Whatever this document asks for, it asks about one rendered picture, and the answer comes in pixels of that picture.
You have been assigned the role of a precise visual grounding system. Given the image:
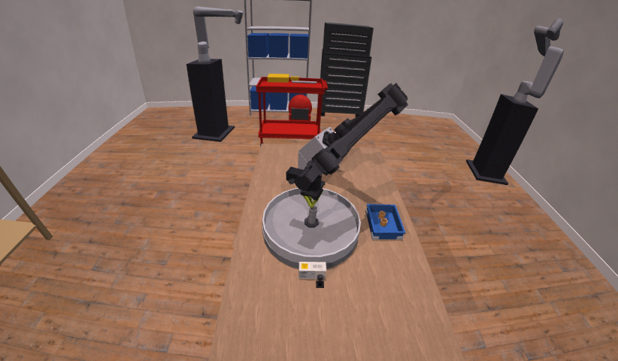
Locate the blue open crate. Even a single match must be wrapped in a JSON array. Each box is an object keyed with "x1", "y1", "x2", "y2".
[{"x1": 365, "y1": 204, "x2": 405, "y2": 240}]

